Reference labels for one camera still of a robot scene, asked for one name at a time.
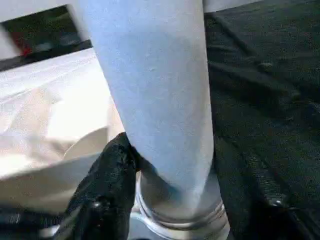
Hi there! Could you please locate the white plastic table leg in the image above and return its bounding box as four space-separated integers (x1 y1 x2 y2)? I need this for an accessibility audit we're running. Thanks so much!
74 0 232 240

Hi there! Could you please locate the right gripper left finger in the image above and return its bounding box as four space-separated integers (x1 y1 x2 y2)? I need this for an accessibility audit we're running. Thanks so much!
59 131 138 240

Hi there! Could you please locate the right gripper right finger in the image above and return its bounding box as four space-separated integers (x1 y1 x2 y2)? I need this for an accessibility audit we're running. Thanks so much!
215 140 320 240

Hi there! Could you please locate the black quilted mat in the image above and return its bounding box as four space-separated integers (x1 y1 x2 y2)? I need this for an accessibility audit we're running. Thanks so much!
0 0 320 240

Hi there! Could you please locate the pale panel with holes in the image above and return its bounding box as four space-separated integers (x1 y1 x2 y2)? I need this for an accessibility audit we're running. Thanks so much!
203 0 255 13

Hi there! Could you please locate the white plastic table top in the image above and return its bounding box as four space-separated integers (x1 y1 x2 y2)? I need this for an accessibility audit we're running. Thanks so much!
0 46 127 210

